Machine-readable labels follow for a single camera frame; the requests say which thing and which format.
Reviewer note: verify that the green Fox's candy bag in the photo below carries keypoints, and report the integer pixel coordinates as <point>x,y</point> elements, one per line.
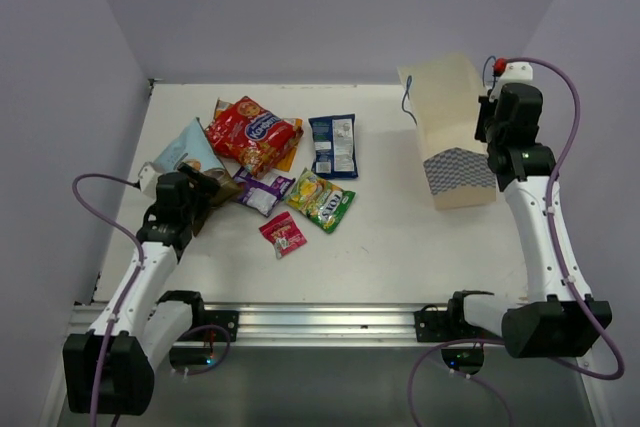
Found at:
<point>321,201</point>

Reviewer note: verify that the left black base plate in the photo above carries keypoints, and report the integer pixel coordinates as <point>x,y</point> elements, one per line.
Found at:
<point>205,347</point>

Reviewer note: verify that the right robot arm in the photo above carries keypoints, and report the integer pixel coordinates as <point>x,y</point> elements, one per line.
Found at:
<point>560,317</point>

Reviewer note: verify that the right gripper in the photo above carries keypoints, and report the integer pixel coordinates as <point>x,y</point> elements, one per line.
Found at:
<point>486,107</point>

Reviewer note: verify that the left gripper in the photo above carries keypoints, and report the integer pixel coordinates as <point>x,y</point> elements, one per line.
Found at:
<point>203,182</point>

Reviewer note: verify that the dark blue snack packet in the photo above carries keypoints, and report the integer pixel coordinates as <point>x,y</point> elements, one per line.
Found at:
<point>334,146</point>

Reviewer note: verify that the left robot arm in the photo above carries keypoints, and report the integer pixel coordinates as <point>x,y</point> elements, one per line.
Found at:
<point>111,368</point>

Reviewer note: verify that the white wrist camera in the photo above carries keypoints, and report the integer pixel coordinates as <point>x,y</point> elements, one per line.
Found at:
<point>148,177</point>
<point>505,72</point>

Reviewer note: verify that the blue checkered paper bag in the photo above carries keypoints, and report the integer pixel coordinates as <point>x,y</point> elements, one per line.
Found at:
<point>443,98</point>

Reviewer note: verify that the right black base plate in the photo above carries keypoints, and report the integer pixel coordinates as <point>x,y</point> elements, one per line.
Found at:
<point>434,325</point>

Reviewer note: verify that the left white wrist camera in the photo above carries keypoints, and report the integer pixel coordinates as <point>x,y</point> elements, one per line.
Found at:
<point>148,177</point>

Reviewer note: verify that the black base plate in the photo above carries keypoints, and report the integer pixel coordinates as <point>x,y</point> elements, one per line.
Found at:
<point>434,325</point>
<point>205,347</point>

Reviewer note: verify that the small red candy packet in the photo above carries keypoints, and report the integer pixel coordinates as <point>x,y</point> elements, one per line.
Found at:
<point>284,234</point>

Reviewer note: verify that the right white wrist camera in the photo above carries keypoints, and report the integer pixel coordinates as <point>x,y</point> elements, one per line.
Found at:
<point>505,72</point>

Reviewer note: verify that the orange snack packet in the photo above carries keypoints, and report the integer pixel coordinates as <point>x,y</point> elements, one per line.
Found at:
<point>289,159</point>

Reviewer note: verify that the red cookie snack bag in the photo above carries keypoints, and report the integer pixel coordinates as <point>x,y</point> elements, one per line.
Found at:
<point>252,134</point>

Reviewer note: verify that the purple white snack packet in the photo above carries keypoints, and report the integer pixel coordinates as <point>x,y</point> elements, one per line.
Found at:
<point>264,194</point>

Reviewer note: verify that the aluminium mounting rail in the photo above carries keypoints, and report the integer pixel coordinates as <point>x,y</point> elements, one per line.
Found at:
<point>298,325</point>

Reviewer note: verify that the light blue chips bag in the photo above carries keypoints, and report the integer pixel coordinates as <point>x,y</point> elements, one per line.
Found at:
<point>191,146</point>

